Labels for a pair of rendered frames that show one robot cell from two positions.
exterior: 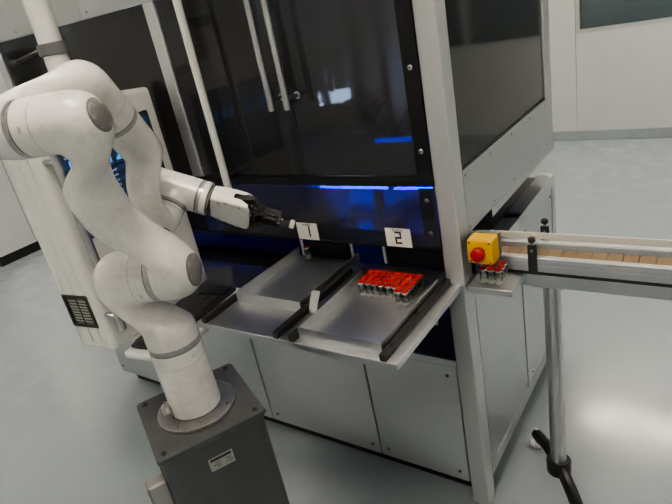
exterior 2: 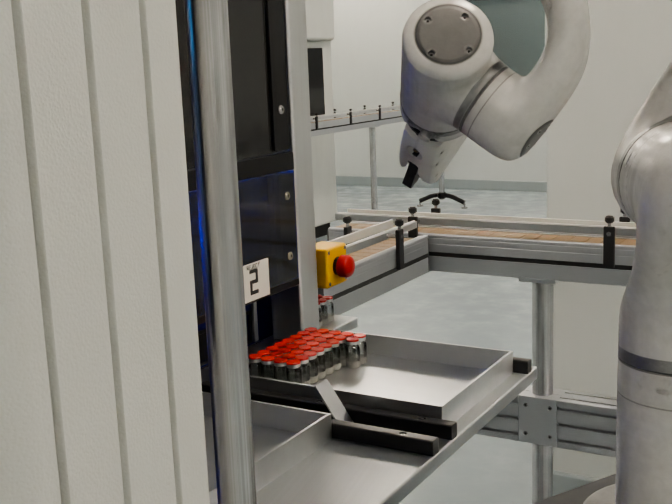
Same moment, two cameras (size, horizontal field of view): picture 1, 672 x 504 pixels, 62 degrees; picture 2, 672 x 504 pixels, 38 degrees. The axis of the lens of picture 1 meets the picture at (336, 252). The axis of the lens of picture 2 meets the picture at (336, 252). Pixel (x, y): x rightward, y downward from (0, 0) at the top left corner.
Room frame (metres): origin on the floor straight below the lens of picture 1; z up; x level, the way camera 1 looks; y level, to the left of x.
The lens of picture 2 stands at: (1.60, 1.30, 1.35)
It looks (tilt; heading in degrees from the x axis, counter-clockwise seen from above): 11 degrees down; 263
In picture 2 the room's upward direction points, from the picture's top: 2 degrees counter-clockwise
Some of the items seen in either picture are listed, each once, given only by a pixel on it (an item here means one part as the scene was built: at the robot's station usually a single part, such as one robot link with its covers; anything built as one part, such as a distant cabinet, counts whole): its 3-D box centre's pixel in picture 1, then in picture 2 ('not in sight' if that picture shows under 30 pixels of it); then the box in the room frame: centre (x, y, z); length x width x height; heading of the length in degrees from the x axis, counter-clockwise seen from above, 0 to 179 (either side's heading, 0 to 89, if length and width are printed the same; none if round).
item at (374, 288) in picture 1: (385, 290); (322, 361); (1.44, -0.12, 0.90); 0.18 x 0.02 x 0.05; 52
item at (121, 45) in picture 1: (127, 99); not in sight; (2.21, 0.65, 1.50); 0.49 x 0.01 x 0.59; 52
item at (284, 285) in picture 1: (299, 276); (161, 440); (1.68, 0.13, 0.90); 0.34 x 0.26 x 0.04; 142
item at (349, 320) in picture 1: (370, 307); (372, 373); (1.38, -0.06, 0.90); 0.34 x 0.26 x 0.04; 142
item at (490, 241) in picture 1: (483, 247); (321, 264); (1.41, -0.41, 0.99); 0.08 x 0.07 x 0.07; 142
